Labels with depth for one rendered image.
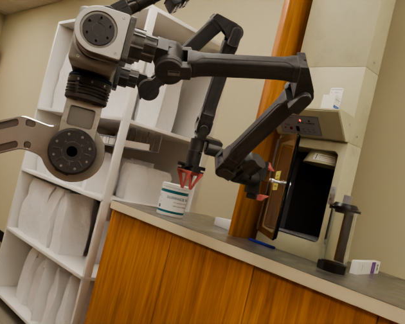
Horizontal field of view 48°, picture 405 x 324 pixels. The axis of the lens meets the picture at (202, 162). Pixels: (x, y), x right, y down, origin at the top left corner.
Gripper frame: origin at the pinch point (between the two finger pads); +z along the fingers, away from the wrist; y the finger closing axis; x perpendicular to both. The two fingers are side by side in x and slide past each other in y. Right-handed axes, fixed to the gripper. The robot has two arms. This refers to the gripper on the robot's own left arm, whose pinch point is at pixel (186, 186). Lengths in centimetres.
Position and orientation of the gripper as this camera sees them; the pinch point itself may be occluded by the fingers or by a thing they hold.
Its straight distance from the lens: 181.1
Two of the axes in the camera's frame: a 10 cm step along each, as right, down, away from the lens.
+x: -6.8, -1.4, 7.1
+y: 6.9, 2.0, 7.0
